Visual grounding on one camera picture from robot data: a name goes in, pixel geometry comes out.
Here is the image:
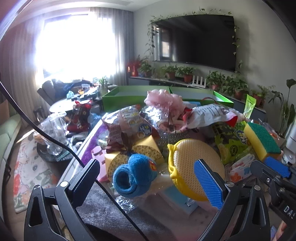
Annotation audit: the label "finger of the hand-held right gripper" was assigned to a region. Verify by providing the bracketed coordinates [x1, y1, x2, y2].
[264, 157, 291, 179]
[250, 160, 296, 200]

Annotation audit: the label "pink fluffy bath pouf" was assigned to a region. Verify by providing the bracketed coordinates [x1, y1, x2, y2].
[144, 89, 186, 116]

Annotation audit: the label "floral rug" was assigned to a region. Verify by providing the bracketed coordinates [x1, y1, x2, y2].
[13, 132, 61, 214]

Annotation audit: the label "black cable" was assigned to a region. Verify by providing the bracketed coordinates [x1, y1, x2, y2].
[0, 80, 149, 241]

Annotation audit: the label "tall leafy floor plant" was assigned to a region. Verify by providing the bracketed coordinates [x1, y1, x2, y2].
[268, 79, 296, 139]

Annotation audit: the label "white floral fabric strap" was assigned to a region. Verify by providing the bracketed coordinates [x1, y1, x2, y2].
[230, 153, 255, 184]

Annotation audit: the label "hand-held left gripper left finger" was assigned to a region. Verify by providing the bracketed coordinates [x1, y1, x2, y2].
[24, 159, 100, 241]

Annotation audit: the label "small white picket fence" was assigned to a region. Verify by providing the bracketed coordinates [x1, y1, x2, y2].
[192, 75, 207, 88]

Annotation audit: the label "green snack bag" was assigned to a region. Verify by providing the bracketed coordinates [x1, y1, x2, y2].
[213, 122, 253, 163]

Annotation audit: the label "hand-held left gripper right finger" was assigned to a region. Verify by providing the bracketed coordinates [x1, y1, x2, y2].
[194, 159, 271, 241]

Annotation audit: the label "grey low cabinet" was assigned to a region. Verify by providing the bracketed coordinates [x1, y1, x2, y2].
[128, 76, 266, 114]

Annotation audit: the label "dark round tray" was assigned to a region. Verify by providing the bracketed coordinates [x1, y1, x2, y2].
[36, 136, 77, 163]

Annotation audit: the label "green cardboard box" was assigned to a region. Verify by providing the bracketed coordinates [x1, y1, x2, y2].
[102, 85, 172, 112]
[168, 86, 234, 108]

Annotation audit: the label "round yellow mesh scrubber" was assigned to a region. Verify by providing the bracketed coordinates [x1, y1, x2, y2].
[167, 138, 226, 202]

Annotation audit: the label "green sofa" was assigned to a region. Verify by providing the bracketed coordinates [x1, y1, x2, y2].
[0, 113, 23, 168]

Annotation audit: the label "row of potted plants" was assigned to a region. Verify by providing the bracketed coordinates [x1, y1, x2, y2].
[137, 55, 275, 108]

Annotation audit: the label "black wall television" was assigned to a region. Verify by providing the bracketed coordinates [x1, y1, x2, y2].
[154, 14, 236, 72]

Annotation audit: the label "clear glass pitcher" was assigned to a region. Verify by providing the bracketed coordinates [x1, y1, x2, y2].
[42, 111, 69, 156]

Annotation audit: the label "red festive decoration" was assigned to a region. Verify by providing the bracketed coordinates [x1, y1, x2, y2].
[127, 60, 140, 77]

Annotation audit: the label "trailing green vine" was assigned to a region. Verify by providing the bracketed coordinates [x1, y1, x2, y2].
[145, 6, 244, 70]

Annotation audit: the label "silver glitter pouch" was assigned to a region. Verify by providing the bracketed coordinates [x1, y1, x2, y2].
[141, 106, 193, 150]

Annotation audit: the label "white and red snack packet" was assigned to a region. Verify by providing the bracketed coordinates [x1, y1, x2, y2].
[185, 104, 246, 131]

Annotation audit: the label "white appliance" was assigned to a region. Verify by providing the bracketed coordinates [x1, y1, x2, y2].
[281, 120, 296, 165]

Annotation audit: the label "green hanging packet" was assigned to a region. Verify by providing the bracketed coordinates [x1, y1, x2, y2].
[243, 94, 258, 119]

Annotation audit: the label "yellow and green sponge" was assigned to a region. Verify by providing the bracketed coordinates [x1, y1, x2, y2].
[244, 122, 283, 163]

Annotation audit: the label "pink patterned packet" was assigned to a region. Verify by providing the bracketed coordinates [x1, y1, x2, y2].
[158, 115, 188, 133]

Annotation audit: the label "yellow wedge gift box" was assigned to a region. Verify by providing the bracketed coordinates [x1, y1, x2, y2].
[104, 134, 165, 184]

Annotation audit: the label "grey cloth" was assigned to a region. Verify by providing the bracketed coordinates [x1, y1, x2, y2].
[76, 183, 149, 241]

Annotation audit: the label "grey sheer curtain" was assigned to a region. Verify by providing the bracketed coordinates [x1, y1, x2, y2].
[0, 7, 137, 130]

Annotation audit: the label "blue knitted socks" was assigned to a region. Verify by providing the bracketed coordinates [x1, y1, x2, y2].
[112, 153, 159, 198]

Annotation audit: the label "red patterned bag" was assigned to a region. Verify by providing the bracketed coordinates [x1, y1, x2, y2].
[67, 100, 93, 133]

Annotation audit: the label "round white side table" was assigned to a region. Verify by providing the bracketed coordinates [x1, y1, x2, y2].
[50, 99, 80, 114]

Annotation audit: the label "grey armchair with clutter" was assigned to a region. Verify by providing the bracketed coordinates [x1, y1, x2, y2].
[37, 78, 100, 105]

